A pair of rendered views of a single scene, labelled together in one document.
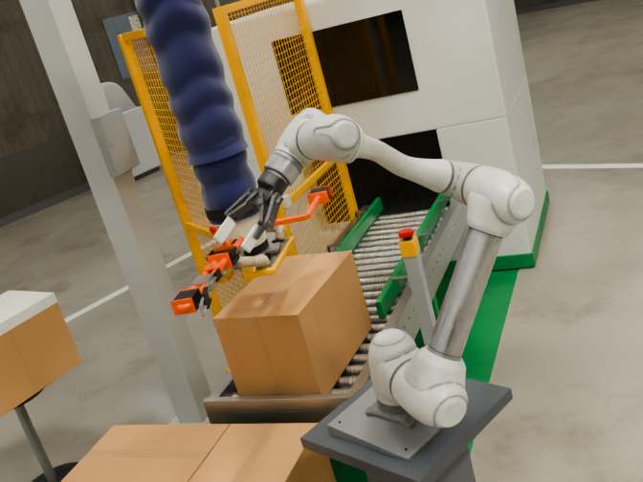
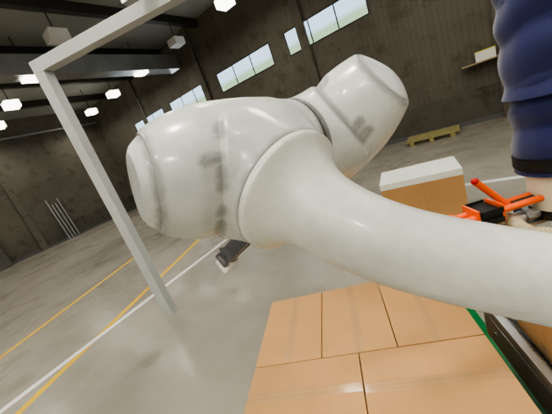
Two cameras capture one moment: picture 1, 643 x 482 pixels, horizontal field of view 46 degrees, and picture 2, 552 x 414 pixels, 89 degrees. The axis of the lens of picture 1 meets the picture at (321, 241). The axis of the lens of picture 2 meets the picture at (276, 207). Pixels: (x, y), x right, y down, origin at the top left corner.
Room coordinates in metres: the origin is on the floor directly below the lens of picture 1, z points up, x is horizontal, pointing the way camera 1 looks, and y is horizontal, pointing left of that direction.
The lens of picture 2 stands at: (1.80, -0.35, 1.77)
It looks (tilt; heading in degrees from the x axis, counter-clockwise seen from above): 15 degrees down; 79
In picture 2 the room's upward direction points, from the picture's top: 20 degrees counter-clockwise
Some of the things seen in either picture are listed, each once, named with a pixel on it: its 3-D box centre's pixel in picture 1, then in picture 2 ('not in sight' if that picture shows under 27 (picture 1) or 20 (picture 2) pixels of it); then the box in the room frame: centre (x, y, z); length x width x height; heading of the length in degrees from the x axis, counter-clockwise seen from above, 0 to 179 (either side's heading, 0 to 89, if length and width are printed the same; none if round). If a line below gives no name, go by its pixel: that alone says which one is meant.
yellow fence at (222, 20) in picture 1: (308, 170); not in sight; (4.47, -0.04, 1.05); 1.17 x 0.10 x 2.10; 154
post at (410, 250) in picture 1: (432, 340); not in sight; (2.99, -0.35, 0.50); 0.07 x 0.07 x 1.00; 64
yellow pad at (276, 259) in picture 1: (272, 252); not in sight; (2.80, 0.20, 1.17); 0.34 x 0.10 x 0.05; 164
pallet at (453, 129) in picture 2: not in sight; (432, 135); (7.99, 6.37, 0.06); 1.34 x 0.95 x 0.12; 131
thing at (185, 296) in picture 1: (188, 300); not in sight; (2.25, 0.46, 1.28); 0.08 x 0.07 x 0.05; 164
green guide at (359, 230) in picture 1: (337, 251); not in sight; (4.18, -0.07, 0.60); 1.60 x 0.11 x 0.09; 154
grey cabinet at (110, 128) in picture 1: (116, 142); not in sight; (3.75, 0.85, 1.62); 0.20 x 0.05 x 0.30; 154
